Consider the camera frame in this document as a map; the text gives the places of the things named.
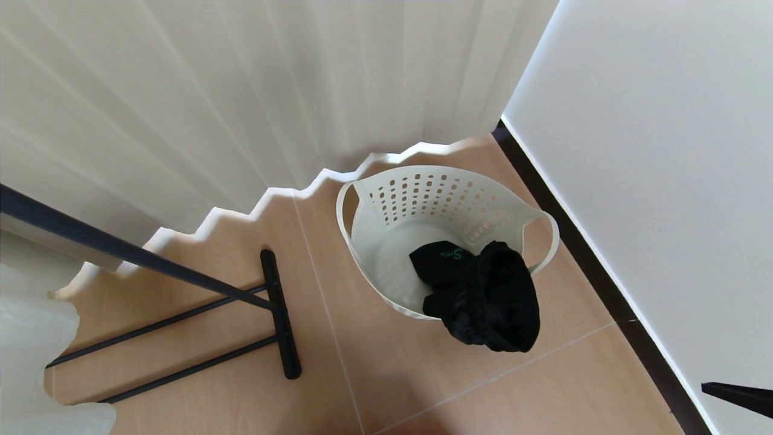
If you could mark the beige curtain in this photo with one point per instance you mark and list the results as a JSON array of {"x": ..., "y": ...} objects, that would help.
[{"x": 241, "y": 90}]

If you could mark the white printed t-shirt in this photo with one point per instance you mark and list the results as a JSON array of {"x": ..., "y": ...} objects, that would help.
[{"x": 30, "y": 362}]

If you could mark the black garment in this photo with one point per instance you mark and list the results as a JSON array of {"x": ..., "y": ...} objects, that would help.
[{"x": 501, "y": 302}]

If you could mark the black clothes rack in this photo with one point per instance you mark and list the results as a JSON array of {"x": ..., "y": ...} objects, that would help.
[{"x": 281, "y": 320}]

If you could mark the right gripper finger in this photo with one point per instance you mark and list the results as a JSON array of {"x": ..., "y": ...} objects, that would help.
[{"x": 749, "y": 397}]

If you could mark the white laundry basket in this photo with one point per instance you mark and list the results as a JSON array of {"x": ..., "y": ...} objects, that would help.
[{"x": 386, "y": 254}]

